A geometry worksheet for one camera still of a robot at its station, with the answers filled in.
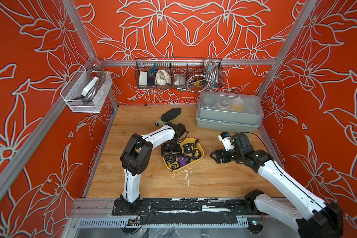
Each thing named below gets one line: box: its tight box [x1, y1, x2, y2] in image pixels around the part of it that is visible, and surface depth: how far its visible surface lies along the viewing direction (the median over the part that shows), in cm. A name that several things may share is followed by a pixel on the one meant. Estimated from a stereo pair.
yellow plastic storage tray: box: [162, 137, 205, 172], surface depth 89 cm
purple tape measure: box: [178, 153, 190, 167], surface depth 89 cm
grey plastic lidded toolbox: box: [195, 91, 264, 134], surface depth 97 cm
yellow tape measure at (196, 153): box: [192, 148, 202, 160], surface depth 90 cm
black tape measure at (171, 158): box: [165, 154, 177, 164], surface depth 89 cm
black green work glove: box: [154, 107, 182, 127], surface depth 116 cm
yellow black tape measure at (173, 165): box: [168, 161, 180, 172], surface depth 87 cm
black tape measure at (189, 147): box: [182, 142, 195, 154], surface depth 94 cm
